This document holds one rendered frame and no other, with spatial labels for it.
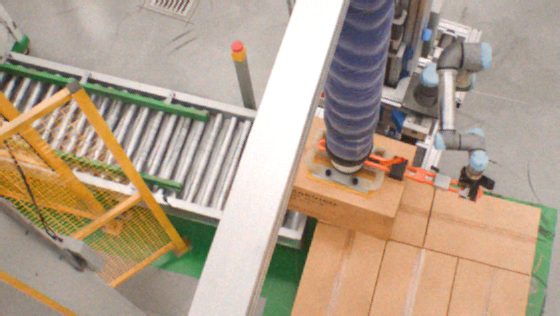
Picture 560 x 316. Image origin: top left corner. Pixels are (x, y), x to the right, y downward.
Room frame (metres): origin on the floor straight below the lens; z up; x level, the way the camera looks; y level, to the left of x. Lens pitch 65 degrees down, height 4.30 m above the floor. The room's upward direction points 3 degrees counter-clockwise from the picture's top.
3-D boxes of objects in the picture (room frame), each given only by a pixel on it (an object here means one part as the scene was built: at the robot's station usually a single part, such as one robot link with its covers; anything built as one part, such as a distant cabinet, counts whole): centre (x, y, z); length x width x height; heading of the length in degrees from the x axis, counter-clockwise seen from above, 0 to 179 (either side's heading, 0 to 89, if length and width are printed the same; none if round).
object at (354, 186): (1.25, -0.16, 1.10); 0.34 x 0.10 x 0.05; 67
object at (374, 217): (1.33, -0.20, 0.87); 0.60 x 0.40 x 0.40; 67
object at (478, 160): (1.13, -0.73, 1.50); 0.09 x 0.08 x 0.11; 175
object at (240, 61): (2.09, 0.35, 0.50); 0.07 x 0.07 x 1.00; 71
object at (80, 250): (0.80, 0.97, 1.62); 0.20 x 0.05 x 0.30; 71
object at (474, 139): (1.22, -0.72, 1.50); 0.11 x 0.11 x 0.08; 85
